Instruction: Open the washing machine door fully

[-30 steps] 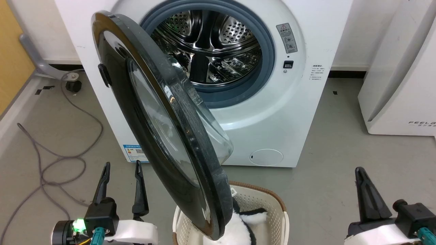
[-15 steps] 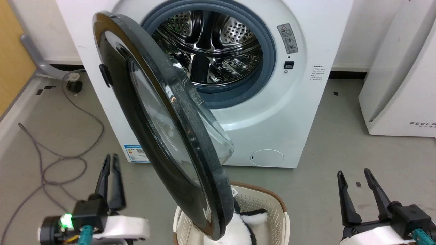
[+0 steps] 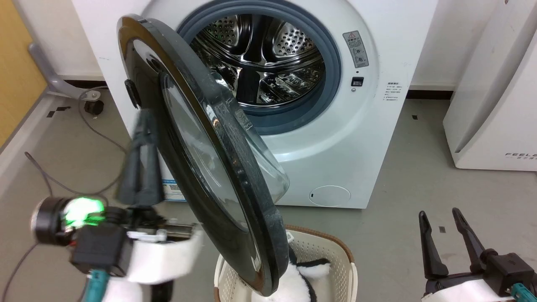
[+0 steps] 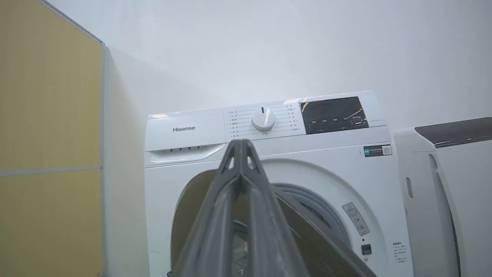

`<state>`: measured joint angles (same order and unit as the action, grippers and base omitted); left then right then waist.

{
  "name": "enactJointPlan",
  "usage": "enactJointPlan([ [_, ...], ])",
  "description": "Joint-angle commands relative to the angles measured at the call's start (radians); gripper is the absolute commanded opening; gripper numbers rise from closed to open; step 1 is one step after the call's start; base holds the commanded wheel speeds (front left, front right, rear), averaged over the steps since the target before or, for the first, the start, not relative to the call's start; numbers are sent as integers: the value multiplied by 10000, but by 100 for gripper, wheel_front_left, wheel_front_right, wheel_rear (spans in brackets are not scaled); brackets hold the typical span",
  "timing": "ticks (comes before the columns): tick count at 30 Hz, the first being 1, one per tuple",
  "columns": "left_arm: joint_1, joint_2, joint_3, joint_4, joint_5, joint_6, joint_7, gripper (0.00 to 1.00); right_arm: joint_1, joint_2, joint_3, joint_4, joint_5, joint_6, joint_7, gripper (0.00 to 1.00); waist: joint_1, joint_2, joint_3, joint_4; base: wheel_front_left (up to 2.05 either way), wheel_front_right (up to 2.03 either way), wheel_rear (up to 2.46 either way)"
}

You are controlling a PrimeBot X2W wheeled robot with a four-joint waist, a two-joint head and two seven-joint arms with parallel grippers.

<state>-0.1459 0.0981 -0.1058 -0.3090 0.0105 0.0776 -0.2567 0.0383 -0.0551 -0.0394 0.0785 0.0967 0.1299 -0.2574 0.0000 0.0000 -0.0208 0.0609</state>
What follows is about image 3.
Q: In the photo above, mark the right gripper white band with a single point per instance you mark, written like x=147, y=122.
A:
x=461, y=291

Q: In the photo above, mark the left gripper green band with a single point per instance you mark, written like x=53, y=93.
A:
x=168, y=251

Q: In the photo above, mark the blue white energy label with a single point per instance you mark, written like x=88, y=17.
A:
x=172, y=191

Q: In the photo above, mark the black round glass washer door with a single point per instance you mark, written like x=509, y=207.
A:
x=235, y=167

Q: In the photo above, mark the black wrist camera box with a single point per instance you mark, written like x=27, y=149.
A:
x=98, y=249
x=512, y=270

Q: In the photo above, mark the yellow wooden panel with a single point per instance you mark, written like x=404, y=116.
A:
x=16, y=71

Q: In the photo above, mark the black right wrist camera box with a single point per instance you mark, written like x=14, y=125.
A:
x=512, y=270

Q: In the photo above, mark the steel perforated washer drum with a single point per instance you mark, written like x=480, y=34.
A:
x=272, y=63

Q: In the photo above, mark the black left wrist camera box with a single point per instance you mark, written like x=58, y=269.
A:
x=98, y=249

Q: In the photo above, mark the black door latch socket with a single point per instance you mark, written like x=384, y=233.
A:
x=357, y=81

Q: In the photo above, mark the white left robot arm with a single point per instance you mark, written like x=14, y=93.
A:
x=134, y=293

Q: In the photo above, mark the cream plastic laundry basket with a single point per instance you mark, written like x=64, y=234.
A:
x=335, y=260

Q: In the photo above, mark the white front-load washing machine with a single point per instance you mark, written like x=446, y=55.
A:
x=356, y=138

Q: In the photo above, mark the round white filter cover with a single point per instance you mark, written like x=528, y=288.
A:
x=330, y=196

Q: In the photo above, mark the white air purifier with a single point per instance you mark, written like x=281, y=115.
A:
x=495, y=105

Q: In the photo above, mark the grey rubber door gasket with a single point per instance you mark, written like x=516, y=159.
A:
x=332, y=84

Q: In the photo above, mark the black and white plush toy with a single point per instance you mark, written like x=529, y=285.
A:
x=289, y=287

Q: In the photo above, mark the small printed text label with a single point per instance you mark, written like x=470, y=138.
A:
x=393, y=92

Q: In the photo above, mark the grey warning sticker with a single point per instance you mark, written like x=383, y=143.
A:
x=355, y=49

